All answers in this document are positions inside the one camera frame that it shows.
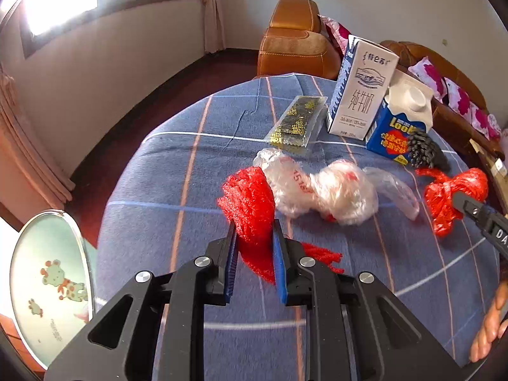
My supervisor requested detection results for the person's right hand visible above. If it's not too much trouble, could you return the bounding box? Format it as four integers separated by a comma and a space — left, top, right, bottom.
469, 286, 508, 363

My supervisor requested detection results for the blue checked tablecloth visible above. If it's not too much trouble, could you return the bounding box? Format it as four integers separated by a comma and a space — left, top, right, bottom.
95, 73, 501, 381

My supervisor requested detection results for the clear plastic bag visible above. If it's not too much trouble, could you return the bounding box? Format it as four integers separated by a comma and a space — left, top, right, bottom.
253, 148, 420, 225

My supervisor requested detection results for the pink floral pillow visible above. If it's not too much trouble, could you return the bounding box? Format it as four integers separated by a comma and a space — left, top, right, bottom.
319, 15, 354, 55
442, 77, 475, 122
409, 56, 447, 102
468, 103, 502, 140

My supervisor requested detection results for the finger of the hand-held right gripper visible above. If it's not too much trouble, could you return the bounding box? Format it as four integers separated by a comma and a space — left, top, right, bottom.
452, 191, 487, 227

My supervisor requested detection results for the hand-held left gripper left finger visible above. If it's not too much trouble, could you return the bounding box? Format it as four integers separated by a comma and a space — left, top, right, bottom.
43, 219, 239, 381

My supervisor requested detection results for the red foam net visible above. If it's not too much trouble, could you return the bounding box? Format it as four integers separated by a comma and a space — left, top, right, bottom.
217, 166, 344, 285

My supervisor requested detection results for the red plastic bag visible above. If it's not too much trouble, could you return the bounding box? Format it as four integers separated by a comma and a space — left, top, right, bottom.
416, 167, 489, 237

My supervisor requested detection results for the pink curtain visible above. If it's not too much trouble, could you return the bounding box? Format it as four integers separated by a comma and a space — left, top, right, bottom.
0, 63, 76, 216

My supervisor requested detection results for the orange leather armchair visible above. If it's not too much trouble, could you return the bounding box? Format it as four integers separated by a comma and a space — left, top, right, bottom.
257, 0, 342, 81

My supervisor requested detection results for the beige curtain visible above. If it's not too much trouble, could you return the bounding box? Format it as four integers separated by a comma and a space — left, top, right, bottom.
200, 0, 228, 55

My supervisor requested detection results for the dark snack packet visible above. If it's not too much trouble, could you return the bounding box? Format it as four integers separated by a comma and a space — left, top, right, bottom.
264, 95, 328, 157

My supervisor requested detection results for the orange leather sofa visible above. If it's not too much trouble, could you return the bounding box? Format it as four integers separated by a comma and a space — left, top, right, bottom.
379, 40, 508, 160

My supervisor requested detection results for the round giraffe print basin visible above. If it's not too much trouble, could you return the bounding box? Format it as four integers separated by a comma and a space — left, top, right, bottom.
9, 210, 96, 371

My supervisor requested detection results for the tall white milk carton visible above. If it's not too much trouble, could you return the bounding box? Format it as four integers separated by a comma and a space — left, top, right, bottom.
326, 35, 400, 141

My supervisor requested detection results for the blue gable-top carton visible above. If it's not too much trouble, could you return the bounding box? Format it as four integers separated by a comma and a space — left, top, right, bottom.
366, 75, 434, 166

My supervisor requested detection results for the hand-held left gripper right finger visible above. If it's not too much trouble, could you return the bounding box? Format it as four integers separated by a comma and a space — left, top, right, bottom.
272, 219, 481, 381

